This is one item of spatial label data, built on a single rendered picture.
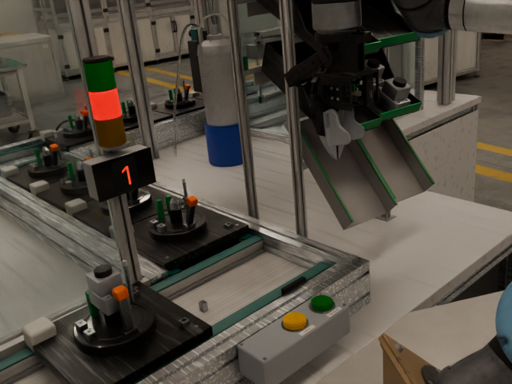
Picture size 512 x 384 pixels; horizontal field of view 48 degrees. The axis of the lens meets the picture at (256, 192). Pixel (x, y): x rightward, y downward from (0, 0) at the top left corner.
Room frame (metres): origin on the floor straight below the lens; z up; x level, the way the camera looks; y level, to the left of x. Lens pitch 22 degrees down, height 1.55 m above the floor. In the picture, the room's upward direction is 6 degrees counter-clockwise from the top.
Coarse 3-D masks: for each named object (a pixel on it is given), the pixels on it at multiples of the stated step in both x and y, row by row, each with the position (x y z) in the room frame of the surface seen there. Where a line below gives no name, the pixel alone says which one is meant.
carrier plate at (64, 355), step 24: (144, 288) 0.98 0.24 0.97; (72, 312) 0.92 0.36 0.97; (168, 312) 0.89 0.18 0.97; (72, 336) 0.85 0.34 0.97; (168, 336) 0.82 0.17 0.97; (192, 336) 0.81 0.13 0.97; (48, 360) 0.78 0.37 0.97; (72, 360) 0.78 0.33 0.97; (96, 360) 0.77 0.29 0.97; (120, 360) 0.77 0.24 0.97; (144, 360) 0.76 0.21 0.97; (168, 360) 0.77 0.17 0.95
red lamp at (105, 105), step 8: (96, 96) 0.99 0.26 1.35; (104, 96) 0.99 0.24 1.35; (112, 96) 1.00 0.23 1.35; (96, 104) 1.00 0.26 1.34; (104, 104) 0.99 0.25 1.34; (112, 104) 1.00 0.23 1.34; (96, 112) 1.00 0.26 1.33; (104, 112) 0.99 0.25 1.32; (112, 112) 1.00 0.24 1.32; (120, 112) 1.02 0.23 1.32
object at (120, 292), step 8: (120, 288) 0.81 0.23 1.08; (112, 296) 0.82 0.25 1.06; (120, 296) 0.80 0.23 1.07; (128, 296) 0.81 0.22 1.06; (120, 304) 0.80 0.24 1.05; (128, 304) 0.81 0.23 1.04; (120, 312) 0.81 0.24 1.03; (128, 312) 0.81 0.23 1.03; (128, 320) 0.81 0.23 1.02; (128, 328) 0.80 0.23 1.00
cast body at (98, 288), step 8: (104, 264) 0.86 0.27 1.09; (96, 272) 0.84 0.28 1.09; (104, 272) 0.84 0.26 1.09; (112, 272) 0.85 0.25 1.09; (88, 280) 0.85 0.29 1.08; (96, 280) 0.83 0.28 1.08; (104, 280) 0.83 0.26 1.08; (112, 280) 0.84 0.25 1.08; (120, 280) 0.85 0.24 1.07; (88, 288) 0.85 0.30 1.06; (96, 288) 0.83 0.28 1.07; (104, 288) 0.83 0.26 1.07; (112, 288) 0.83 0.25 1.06; (96, 296) 0.83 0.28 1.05; (104, 296) 0.83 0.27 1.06; (96, 304) 0.84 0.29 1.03; (104, 304) 0.81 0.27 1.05; (112, 304) 0.82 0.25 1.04; (104, 312) 0.82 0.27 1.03; (112, 312) 0.82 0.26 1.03
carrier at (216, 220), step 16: (160, 208) 1.26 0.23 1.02; (176, 208) 1.24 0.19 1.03; (144, 224) 1.29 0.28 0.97; (160, 224) 1.20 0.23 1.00; (176, 224) 1.23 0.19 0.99; (192, 224) 1.20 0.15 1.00; (208, 224) 1.25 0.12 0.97; (240, 224) 1.23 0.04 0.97; (144, 240) 1.20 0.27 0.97; (160, 240) 1.18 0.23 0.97; (176, 240) 1.17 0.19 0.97; (192, 240) 1.18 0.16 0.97; (208, 240) 1.17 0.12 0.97; (224, 240) 1.18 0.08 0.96; (144, 256) 1.14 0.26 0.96; (160, 256) 1.11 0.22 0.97; (176, 256) 1.11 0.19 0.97; (192, 256) 1.12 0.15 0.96
